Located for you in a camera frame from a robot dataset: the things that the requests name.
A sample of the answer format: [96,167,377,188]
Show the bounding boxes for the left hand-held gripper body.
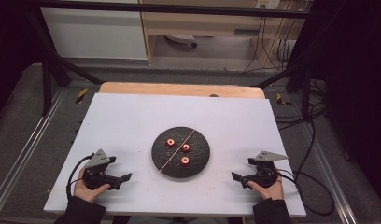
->
[81,148,122,190]

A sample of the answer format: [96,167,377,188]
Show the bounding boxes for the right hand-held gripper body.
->
[241,150,289,189]

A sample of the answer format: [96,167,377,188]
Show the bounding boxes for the round black plate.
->
[151,126,211,179]

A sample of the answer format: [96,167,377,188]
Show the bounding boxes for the thin bamboo skewer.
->
[156,128,196,175]

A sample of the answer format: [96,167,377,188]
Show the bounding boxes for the person's right hand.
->
[247,169,285,201]

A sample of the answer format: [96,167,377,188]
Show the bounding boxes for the person's left hand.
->
[73,167,112,203]

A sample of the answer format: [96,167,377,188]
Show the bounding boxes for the yellow black tape strip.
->
[275,92,293,107]
[75,87,90,105]

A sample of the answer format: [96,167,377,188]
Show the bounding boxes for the black metal stand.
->
[24,7,103,117]
[256,59,316,123]

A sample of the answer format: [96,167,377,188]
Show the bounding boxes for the light wooden table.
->
[98,81,267,100]

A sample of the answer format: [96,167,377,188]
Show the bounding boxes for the white cabinet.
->
[40,7,148,61]

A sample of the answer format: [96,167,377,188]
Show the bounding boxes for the white power strip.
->
[163,34,199,49]

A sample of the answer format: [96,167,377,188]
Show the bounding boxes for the light wooden desk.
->
[138,0,308,67]

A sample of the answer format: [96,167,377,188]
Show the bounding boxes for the black metal crossbar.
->
[33,0,314,19]

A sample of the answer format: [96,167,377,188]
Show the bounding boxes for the left hand-held gripper cable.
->
[65,152,95,202]

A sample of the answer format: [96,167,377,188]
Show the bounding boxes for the hand-held gripper cable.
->
[275,119,336,217]
[65,152,95,202]

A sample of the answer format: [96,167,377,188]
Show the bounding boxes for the right hand-held gripper cable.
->
[275,119,336,217]

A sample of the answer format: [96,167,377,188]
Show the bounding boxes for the aluminium floor rail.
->
[0,88,68,206]
[300,120,360,224]

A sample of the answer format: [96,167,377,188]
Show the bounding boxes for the black floor cables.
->
[274,78,329,132]

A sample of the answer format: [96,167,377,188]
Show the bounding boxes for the hanging black cables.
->
[243,15,294,75]

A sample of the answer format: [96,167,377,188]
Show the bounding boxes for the white wall socket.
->
[255,0,281,9]

